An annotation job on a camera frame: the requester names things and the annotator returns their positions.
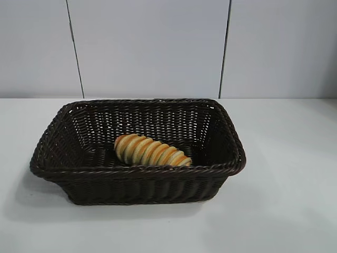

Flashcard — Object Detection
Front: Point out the dark brown wicker basket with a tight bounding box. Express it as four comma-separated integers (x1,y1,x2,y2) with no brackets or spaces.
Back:
29,98,247,207

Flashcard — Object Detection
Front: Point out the long striped bread loaf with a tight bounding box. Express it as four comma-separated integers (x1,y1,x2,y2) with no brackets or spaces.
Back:
114,133,193,168

